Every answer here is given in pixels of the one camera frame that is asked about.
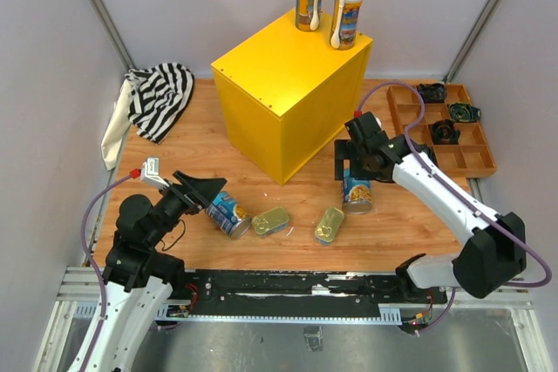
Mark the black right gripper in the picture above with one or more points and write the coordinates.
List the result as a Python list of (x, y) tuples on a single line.
[(346, 150)]

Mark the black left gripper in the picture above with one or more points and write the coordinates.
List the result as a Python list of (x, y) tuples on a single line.
[(196, 192)]

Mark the blue Progresso soup can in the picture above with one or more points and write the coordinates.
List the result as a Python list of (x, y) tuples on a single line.
[(356, 194)]

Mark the yellow tall congee can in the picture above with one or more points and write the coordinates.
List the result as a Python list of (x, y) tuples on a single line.
[(343, 32)]

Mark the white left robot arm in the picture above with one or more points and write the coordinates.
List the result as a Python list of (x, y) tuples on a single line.
[(137, 277)]

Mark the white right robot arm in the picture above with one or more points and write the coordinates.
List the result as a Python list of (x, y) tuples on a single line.
[(491, 253)]

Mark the gold flat tin right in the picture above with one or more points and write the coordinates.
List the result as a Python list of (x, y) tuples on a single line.
[(326, 229)]

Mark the gold flat tin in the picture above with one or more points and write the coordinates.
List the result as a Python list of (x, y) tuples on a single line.
[(326, 229), (272, 221)]

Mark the gold flat tin left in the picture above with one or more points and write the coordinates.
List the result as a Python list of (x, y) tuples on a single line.
[(272, 221)]

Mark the yellow cabinet box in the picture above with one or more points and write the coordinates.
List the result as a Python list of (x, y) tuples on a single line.
[(286, 93)]

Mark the black cloth roll middle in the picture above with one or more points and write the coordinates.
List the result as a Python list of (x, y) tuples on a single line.
[(444, 132)]

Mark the black cloth roll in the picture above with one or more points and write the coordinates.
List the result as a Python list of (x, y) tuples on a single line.
[(444, 132), (435, 93)]

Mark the black white striped cloth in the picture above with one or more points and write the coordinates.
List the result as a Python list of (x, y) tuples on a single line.
[(152, 100)]

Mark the black cloth roll back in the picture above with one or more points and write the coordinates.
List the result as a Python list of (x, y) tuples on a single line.
[(435, 93)]

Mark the wooden compartment tray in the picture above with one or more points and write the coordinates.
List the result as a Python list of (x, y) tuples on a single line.
[(470, 158)]

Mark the dark green patterned cloth roll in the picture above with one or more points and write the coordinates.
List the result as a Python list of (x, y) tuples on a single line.
[(464, 113)]

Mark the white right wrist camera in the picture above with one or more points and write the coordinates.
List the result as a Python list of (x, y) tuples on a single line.
[(363, 126)]

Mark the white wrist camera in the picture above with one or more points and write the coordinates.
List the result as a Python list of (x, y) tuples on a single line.
[(150, 171), (363, 126)]

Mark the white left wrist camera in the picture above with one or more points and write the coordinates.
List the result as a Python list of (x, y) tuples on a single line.
[(150, 171)]

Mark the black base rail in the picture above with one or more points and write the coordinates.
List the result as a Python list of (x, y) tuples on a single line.
[(301, 297)]

